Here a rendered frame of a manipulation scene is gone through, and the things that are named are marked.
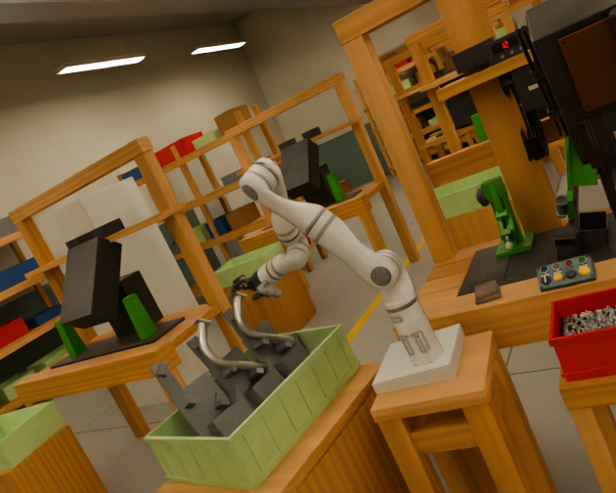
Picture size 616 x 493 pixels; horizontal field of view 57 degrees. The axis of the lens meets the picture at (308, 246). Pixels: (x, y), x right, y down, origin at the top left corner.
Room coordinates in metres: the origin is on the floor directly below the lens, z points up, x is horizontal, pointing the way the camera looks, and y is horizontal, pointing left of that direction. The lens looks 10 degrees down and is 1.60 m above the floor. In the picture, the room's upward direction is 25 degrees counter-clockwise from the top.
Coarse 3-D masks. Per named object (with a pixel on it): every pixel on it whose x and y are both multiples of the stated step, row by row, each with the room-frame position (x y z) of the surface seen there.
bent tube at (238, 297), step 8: (232, 296) 1.96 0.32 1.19; (240, 296) 1.96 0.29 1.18; (240, 304) 1.93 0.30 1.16; (240, 312) 1.91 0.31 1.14; (240, 320) 1.89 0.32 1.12; (240, 328) 1.89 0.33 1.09; (248, 328) 1.89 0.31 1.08; (248, 336) 1.89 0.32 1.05; (256, 336) 1.89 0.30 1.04; (264, 336) 1.91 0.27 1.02; (272, 336) 1.93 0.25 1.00; (280, 336) 1.95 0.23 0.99; (288, 336) 1.97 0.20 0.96
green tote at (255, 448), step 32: (320, 352) 1.74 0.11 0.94; (352, 352) 1.86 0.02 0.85; (288, 384) 1.61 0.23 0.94; (320, 384) 1.70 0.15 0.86; (256, 416) 1.49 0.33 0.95; (288, 416) 1.57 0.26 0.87; (160, 448) 1.64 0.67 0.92; (192, 448) 1.53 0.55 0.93; (224, 448) 1.43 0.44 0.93; (256, 448) 1.46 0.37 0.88; (288, 448) 1.53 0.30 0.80; (192, 480) 1.58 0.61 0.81; (224, 480) 1.48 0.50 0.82; (256, 480) 1.41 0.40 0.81
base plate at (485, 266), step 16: (608, 224) 1.81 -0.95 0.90; (544, 240) 1.94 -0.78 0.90; (480, 256) 2.07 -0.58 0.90; (512, 256) 1.92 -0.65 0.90; (528, 256) 1.85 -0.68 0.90; (544, 256) 1.79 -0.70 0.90; (592, 256) 1.62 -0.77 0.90; (608, 256) 1.57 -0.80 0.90; (480, 272) 1.91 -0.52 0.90; (496, 272) 1.85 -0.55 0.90; (512, 272) 1.78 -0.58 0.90; (528, 272) 1.72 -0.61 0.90; (464, 288) 1.84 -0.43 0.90
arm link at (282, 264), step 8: (296, 248) 1.72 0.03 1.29; (280, 256) 1.79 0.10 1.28; (288, 256) 1.72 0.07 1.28; (296, 256) 1.71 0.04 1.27; (304, 256) 1.71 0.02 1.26; (272, 264) 1.79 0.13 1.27; (280, 264) 1.76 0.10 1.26; (288, 264) 1.73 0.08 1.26; (296, 264) 1.71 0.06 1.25; (304, 264) 1.72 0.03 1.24; (272, 272) 1.79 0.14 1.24; (280, 272) 1.78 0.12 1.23; (288, 272) 1.77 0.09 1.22
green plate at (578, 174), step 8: (568, 136) 1.63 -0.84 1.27; (568, 144) 1.63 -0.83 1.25; (568, 152) 1.64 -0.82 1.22; (576, 152) 1.64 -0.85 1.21; (568, 160) 1.64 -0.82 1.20; (576, 160) 1.64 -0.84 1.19; (568, 168) 1.65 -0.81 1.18; (576, 168) 1.65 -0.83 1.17; (584, 168) 1.64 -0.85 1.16; (592, 168) 1.63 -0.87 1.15; (568, 176) 1.65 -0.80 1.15; (576, 176) 1.65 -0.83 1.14; (584, 176) 1.64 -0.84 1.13; (592, 176) 1.63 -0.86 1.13; (568, 184) 1.65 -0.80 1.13; (576, 184) 1.65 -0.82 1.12; (584, 184) 1.64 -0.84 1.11; (592, 184) 1.63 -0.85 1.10
